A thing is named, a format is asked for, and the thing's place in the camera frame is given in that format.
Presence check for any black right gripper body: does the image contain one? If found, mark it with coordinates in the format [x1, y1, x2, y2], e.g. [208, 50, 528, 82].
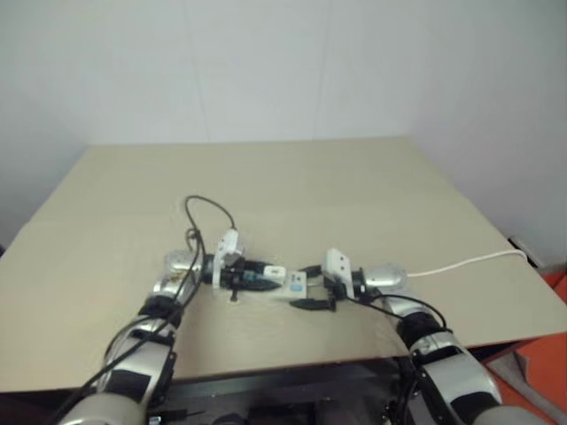
[322, 276, 352, 312]

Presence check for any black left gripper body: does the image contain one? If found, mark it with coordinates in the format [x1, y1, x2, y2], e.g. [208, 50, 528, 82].
[220, 258, 257, 305]

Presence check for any white power strip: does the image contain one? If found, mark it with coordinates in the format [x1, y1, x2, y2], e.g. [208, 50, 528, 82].
[276, 270, 310, 303]

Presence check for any orange bin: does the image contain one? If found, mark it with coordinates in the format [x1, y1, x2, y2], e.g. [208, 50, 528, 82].
[542, 260, 567, 306]

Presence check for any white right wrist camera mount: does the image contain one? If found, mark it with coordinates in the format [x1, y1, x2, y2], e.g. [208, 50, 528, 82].
[322, 248, 355, 299]

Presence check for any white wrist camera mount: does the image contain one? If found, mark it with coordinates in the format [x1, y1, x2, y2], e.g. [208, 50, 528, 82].
[211, 227, 245, 290]
[322, 248, 355, 299]

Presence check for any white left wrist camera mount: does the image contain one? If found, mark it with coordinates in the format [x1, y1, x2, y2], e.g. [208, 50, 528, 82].
[211, 227, 245, 290]

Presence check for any black table frame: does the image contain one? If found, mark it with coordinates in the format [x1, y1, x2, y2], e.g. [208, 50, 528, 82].
[144, 353, 416, 425]

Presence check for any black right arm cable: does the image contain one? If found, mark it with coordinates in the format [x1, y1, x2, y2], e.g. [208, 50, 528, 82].
[343, 291, 451, 338]

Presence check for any white power strip cable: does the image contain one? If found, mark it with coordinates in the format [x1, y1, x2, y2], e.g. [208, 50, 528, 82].
[406, 249, 527, 278]

